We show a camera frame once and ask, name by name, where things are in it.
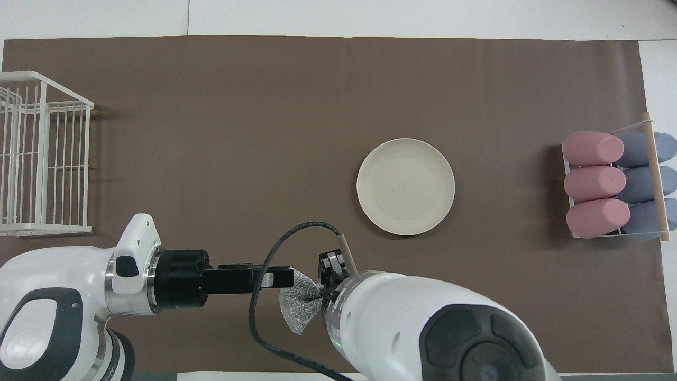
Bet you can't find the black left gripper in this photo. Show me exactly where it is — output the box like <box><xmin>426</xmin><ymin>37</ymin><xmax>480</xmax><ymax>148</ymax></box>
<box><xmin>152</xmin><ymin>248</ymin><xmax>295</xmax><ymax>312</ymax></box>

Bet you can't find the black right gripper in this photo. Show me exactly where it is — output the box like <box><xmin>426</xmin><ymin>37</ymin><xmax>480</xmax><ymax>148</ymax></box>
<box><xmin>316</xmin><ymin>249</ymin><xmax>351</xmax><ymax>306</ymax></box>

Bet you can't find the cream round plate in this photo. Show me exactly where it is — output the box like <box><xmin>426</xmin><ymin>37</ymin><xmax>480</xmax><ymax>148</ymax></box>
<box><xmin>356</xmin><ymin>138</ymin><xmax>455</xmax><ymax>237</ymax></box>

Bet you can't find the brown table mat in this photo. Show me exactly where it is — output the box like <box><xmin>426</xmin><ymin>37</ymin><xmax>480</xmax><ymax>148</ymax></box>
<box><xmin>0</xmin><ymin>36</ymin><xmax>675</xmax><ymax>374</ymax></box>

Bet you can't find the pink plastic cup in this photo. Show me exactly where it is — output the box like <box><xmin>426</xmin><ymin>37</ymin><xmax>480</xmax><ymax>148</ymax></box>
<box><xmin>562</xmin><ymin>131</ymin><xmax>625</xmax><ymax>166</ymax></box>
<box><xmin>564</xmin><ymin>166</ymin><xmax>627</xmax><ymax>202</ymax></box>
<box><xmin>566</xmin><ymin>198</ymin><xmax>631</xmax><ymax>239</ymax></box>

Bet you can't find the blue plastic cup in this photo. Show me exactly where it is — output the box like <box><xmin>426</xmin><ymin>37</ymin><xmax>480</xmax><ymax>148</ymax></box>
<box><xmin>619</xmin><ymin>166</ymin><xmax>677</xmax><ymax>203</ymax></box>
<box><xmin>624</xmin><ymin>198</ymin><xmax>677</xmax><ymax>241</ymax></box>
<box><xmin>616</xmin><ymin>132</ymin><xmax>677</xmax><ymax>169</ymax></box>

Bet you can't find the white cup holder rack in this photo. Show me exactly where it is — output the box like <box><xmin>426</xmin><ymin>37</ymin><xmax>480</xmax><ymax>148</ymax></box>
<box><xmin>562</xmin><ymin>112</ymin><xmax>672</xmax><ymax>242</ymax></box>

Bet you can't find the white wire dish rack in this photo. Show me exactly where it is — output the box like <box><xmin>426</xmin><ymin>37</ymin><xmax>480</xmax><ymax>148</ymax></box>
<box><xmin>0</xmin><ymin>71</ymin><xmax>95</xmax><ymax>237</ymax></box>

